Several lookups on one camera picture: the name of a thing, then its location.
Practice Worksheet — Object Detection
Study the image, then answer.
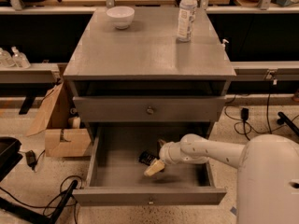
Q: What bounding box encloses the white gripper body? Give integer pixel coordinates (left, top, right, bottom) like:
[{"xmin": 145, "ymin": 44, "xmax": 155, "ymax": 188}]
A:
[{"xmin": 159, "ymin": 142, "xmax": 183, "ymax": 165}]

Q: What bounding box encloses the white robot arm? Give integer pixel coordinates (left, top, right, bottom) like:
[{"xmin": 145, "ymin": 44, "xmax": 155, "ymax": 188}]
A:
[{"xmin": 144, "ymin": 133, "xmax": 299, "ymax": 224}]

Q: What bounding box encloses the black rxbar chocolate bar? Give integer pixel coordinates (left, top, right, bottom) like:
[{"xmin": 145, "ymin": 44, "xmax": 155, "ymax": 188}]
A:
[{"xmin": 138, "ymin": 151, "xmax": 157, "ymax": 166}]

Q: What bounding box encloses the open grey middle drawer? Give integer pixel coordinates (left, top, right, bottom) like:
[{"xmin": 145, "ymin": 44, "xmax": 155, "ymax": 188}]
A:
[{"xmin": 73, "ymin": 124, "xmax": 226, "ymax": 206}]

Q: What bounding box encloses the black chair leg right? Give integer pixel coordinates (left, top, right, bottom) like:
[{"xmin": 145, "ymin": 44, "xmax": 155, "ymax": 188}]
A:
[{"xmin": 277, "ymin": 112, "xmax": 299, "ymax": 136}]

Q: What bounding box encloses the closed grey upper drawer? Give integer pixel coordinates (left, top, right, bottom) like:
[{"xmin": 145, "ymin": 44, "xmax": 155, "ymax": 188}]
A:
[{"xmin": 73, "ymin": 96, "xmax": 225, "ymax": 122}]

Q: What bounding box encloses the black power adapter left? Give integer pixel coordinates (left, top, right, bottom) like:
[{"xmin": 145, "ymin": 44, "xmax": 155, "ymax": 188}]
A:
[{"xmin": 25, "ymin": 150, "xmax": 36, "ymax": 169}]

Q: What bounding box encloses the black cable floor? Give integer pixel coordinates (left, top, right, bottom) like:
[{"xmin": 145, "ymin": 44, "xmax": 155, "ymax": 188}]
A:
[
  {"xmin": 223, "ymin": 81, "xmax": 299, "ymax": 142},
  {"xmin": 0, "ymin": 149, "xmax": 84, "ymax": 224}
]

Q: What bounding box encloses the black stand base left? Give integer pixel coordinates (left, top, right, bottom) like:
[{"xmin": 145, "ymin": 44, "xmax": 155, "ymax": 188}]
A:
[{"xmin": 0, "ymin": 179, "xmax": 79, "ymax": 224}]

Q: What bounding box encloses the black power adapter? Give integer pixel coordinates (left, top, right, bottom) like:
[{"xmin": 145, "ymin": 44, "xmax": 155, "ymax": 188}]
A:
[
  {"xmin": 25, "ymin": 150, "xmax": 36, "ymax": 169},
  {"xmin": 241, "ymin": 108, "xmax": 249, "ymax": 121}
]

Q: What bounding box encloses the open cardboard box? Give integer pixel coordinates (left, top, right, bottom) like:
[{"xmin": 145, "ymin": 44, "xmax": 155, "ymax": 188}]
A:
[{"xmin": 26, "ymin": 72, "xmax": 92, "ymax": 158}]

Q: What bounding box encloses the grey wooden drawer cabinet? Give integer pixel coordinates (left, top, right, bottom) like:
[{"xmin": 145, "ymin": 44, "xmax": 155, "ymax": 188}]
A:
[{"xmin": 64, "ymin": 7, "xmax": 235, "ymax": 137}]

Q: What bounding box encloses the grey shelf left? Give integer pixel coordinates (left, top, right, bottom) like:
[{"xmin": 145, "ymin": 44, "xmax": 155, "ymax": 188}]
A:
[{"xmin": 0, "ymin": 63, "xmax": 61, "ymax": 84}]

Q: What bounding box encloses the small white pump bottle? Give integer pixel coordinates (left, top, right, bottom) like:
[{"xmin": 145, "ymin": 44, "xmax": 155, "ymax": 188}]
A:
[{"xmin": 221, "ymin": 39, "xmax": 229, "ymax": 50}]

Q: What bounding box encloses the grey shelf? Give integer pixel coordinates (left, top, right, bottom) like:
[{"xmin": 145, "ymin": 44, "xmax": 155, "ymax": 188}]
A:
[
  {"xmin": 0, "ymin": 63, "xmax": 61, "ymax": 84},
  {"xmin": 231, "ymin": 61, "xmax": 299, "ymax": 82}
]

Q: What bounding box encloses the white ceramic bowl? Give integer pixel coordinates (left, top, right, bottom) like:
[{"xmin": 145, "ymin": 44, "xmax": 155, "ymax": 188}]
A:
[{"xmin": 107, "ymin": 6, "xmax": 135, "ymax": 29}]

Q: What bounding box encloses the black cable left floor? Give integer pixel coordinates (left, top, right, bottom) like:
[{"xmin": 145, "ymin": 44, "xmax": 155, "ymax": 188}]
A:
[{"xmin": 0, "ymin": 149, "xmax": 84, "ymax": 224}]

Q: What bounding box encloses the clear sanitizer pump bottle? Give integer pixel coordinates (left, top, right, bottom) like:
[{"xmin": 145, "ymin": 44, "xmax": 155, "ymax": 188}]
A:
[{"xmin": 11, "ymin": 47, "xmax": 31, "ymax": 69}]

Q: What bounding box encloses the black power adapter right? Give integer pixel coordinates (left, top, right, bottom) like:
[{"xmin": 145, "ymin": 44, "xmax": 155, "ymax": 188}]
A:
[{"xmin": 241, "ymin": 108, "xmax": 249, "ymax": 121}]

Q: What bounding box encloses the black bin left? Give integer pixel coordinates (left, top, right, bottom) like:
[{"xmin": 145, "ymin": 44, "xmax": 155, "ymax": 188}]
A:
[{"xmin": 0, "ymin": 137, "xmax": 22, "ymax": 182}]

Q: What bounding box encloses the black cable right floor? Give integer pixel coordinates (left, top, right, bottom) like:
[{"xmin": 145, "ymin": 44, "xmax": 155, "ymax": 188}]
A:
[{"xmin": 223, "ymin": 81, "xmax": 299, "ymax": 142}]

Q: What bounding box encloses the grey shelf right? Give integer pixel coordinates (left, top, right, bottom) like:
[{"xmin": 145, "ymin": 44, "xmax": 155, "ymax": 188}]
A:
[{"xmin": 231, "ymin": 61, "xmax": 299, "ymax": 82}]

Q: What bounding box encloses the clear plastic water bottle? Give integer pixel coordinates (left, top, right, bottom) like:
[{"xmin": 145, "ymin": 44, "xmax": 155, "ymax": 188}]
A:
[{"xmin": 177, "ymin": 0, "xmax": 197, "ymax": 42}]

